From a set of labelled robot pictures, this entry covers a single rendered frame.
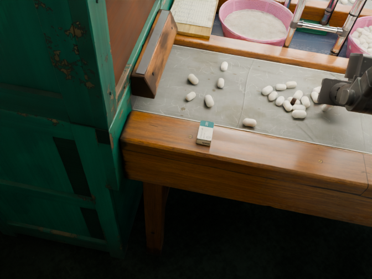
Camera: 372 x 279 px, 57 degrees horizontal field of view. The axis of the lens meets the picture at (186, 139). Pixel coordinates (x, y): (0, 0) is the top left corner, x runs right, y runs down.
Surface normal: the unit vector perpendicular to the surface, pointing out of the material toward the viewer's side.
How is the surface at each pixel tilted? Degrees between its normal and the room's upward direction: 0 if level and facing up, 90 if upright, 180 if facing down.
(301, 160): 0
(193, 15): 0
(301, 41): 0
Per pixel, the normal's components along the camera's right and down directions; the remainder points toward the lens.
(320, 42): 0.07, -0.61
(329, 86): -0.11, 0.22
